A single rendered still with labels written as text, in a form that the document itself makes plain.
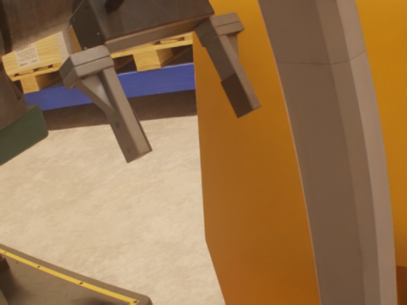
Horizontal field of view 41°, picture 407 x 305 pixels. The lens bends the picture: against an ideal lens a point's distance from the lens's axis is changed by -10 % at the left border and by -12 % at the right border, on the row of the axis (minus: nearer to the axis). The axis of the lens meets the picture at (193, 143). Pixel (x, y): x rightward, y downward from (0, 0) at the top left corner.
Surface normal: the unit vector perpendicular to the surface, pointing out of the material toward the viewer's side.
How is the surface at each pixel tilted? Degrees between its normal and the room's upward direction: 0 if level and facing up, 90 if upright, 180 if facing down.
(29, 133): 90
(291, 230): 74
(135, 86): 90
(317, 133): 90
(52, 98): 90
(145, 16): 67
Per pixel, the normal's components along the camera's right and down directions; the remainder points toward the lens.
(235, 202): -0.73, 0.15
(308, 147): -0.70, 0.42
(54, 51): -0.44, 0.43
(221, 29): 0.52, -0.29
